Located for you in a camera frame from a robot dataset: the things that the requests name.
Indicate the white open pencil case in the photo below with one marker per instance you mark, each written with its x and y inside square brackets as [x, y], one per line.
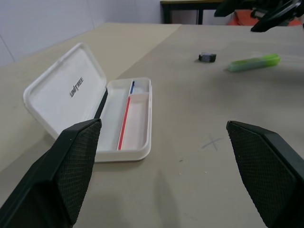
[78, 95]

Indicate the small black block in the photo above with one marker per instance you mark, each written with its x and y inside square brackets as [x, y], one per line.
[207, 57]

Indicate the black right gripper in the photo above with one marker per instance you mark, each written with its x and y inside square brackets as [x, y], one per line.
[285, 7]

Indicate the black framed background table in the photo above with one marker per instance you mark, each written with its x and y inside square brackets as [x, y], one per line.
[183, 7]

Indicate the orange background object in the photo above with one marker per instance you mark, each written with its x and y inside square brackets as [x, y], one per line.
[240, 19]

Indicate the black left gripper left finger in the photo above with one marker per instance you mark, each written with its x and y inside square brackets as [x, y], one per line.
[71, 166]

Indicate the red and blue pencil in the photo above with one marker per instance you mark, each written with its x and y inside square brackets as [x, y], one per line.
[125, 118]

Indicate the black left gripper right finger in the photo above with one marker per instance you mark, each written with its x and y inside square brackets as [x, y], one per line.
[263, 171]

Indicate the green plastic stick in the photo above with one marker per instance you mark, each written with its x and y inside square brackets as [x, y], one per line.
[254, 62]

